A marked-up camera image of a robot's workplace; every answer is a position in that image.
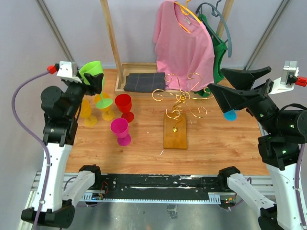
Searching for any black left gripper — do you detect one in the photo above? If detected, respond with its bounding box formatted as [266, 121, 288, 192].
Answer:
[64, 70, 102, 119]

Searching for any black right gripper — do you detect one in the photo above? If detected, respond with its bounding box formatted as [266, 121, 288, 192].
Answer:
[207, 65, 279, 133]

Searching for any green wine glass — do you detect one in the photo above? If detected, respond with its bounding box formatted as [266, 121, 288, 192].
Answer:
[78, 60, 114, 110]

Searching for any blue wine glass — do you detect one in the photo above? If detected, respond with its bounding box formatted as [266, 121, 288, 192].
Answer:
[224, 110, 237, 121]

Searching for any yellow wine glass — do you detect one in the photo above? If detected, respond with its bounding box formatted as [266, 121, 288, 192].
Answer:
[94, 92, 115, 121]
[80, 99, 97, 127]

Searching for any red wine glass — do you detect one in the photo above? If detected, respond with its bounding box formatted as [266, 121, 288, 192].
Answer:
[115, 94, 134, 123]

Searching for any yellow wine glass front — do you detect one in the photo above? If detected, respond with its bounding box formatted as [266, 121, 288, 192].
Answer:
[94, 92, 115, 121]

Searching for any magenta wine glass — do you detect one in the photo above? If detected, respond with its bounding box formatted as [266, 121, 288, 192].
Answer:
[110, 118, 131, 146]

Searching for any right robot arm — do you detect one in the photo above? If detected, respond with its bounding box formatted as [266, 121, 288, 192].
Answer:
[209, 62, 307, 230]

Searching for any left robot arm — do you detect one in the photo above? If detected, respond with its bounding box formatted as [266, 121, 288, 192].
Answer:
[21, 73, 104, 229]

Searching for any wooden rack base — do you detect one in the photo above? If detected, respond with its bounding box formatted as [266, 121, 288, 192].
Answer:
[163, 114, 188, 150]

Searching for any folded dark grey cloth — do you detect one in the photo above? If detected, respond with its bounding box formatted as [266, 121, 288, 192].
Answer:
[124, 72, 165, 92]

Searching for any green tank top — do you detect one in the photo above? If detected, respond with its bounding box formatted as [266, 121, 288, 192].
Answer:
[198, 13, 227, 84]

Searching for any pink t-shirt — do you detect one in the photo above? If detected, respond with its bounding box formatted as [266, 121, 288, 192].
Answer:
[153, 0, 214, 91]

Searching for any grey clothes hanger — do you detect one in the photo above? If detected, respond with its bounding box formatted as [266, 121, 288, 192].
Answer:
[195, 0, 234, 58]

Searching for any orange clothes hanger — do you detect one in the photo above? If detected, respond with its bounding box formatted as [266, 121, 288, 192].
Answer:
[174, 1, 202, 35]

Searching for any wooden clothes rack frame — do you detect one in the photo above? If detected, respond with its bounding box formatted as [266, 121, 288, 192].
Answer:
[100, 0, 235, 98]

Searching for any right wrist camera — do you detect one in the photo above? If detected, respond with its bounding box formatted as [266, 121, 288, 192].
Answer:
[269, 61, 307, 94]

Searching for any gold wire glass rack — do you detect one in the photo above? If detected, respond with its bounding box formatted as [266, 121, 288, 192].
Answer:
[152, 72, 214, 133]

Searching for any aluminium frame rail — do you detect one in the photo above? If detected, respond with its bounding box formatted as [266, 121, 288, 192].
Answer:
[35, 0, 74, 61]

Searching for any white slotted cable duct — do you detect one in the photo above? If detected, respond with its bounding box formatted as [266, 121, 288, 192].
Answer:
[80, 188, 221, 204]

